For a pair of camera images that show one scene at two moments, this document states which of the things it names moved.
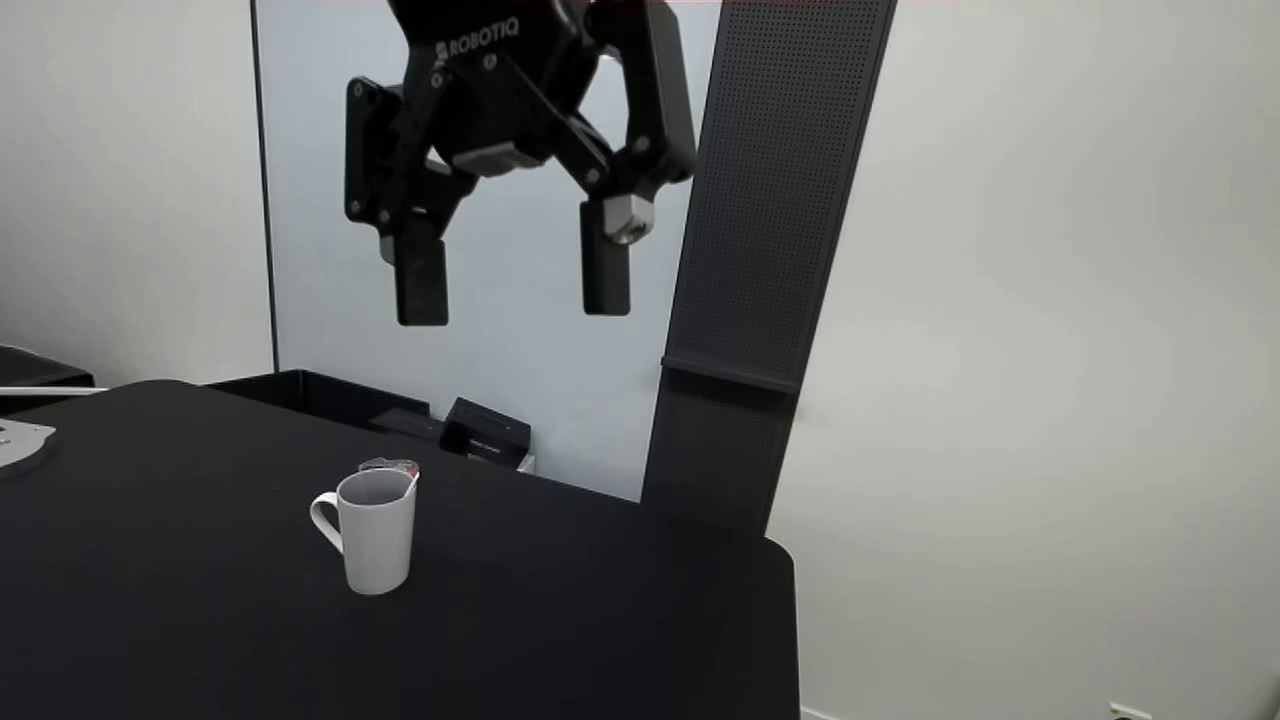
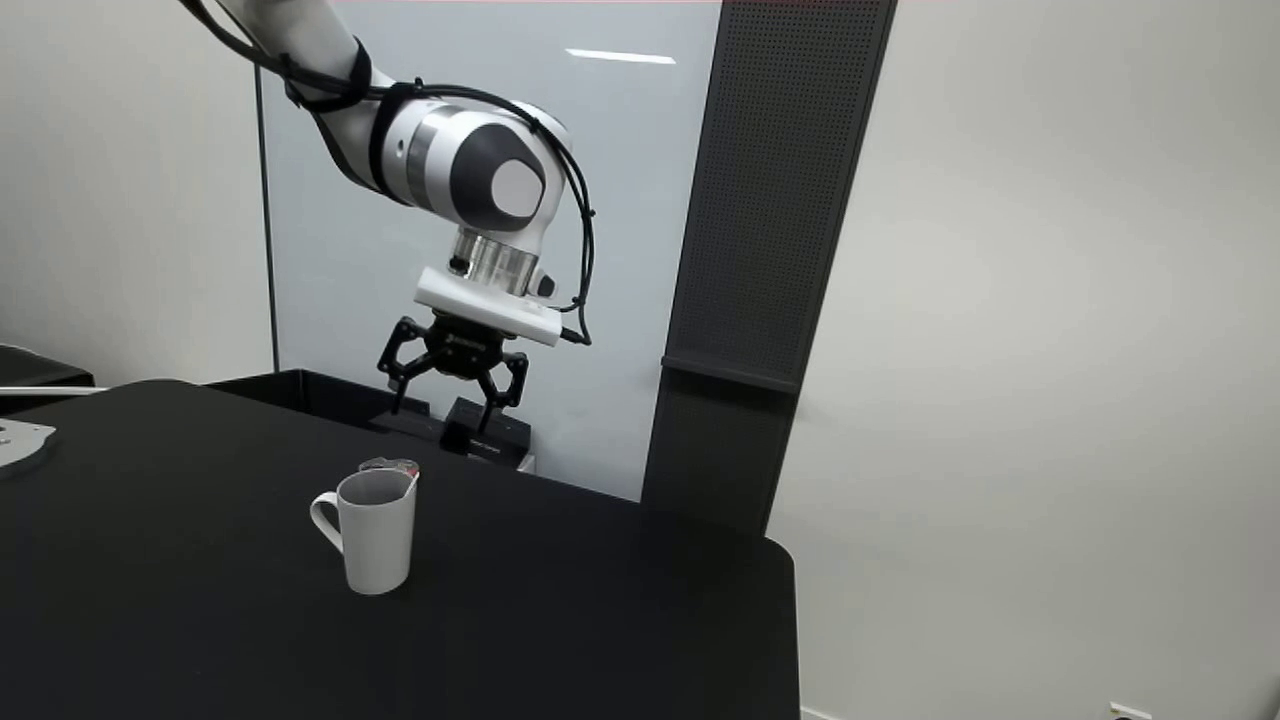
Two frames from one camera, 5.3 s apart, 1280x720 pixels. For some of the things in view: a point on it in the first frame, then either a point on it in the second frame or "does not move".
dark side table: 25,375 does not move
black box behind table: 482,432 does not move
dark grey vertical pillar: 773,190 does not move
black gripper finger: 658,146 → 517,370
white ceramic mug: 373,525 does not move
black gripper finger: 402,186 → 388,354
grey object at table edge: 17,441 does not move
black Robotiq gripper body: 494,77 → 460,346
